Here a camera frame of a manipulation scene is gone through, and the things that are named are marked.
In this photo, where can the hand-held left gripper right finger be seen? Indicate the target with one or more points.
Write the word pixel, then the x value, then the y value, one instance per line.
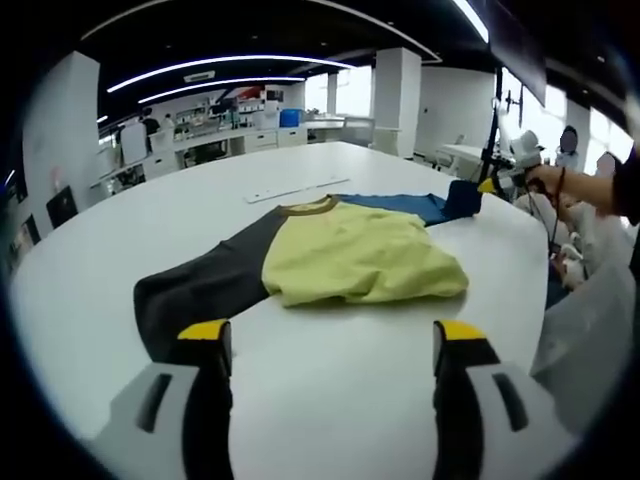
pixel 500 425

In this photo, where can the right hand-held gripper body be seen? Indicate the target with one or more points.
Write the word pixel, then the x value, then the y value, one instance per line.
pixel 525 147

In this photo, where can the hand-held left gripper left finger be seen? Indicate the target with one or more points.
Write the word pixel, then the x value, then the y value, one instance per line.
pixel 150 430

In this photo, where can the yellow blue grey garment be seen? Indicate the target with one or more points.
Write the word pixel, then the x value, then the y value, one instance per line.
pixel 350 250

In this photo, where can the white template strip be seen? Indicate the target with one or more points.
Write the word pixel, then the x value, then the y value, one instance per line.
pixel 300 189

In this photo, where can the person's right hand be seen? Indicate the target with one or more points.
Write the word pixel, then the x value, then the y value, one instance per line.
pixel 545 180

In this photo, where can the black stand pole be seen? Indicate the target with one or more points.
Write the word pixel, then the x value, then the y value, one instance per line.
pixel 492 130

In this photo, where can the white desk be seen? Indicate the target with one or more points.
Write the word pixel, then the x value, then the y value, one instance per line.
pixel 462 155
pixel 340 129

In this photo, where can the person's black shirt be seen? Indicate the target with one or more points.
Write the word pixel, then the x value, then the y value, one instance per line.
pixel 630 185

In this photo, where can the light grey cloth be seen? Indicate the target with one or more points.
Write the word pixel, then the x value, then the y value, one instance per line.
pixel 585 350

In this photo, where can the white square pillar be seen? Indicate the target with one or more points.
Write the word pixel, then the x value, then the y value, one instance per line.
pixel 62 130
pixel 399 100

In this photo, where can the white ceiling light strip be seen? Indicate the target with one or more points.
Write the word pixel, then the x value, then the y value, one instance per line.
pixel 225 65
pixel 220 84
pixel 472 20

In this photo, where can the bright window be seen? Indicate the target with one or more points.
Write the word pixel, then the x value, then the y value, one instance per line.
pixel 345 95

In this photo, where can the blue container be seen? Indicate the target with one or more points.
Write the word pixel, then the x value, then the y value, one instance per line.
pixel 292 118

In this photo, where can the black square screen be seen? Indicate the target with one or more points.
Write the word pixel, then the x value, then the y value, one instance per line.
pixel 62 206

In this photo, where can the white cabinet counter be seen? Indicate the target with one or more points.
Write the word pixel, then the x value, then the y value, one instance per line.
pixel 210 145

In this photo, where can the white rectangular board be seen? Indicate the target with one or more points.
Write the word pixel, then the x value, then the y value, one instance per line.
pixel 134 142

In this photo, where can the ceiling air vent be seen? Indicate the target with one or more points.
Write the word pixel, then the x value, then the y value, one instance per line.
pixel 199 76

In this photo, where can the red wall sign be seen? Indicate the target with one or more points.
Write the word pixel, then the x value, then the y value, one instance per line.
pixel 248 92

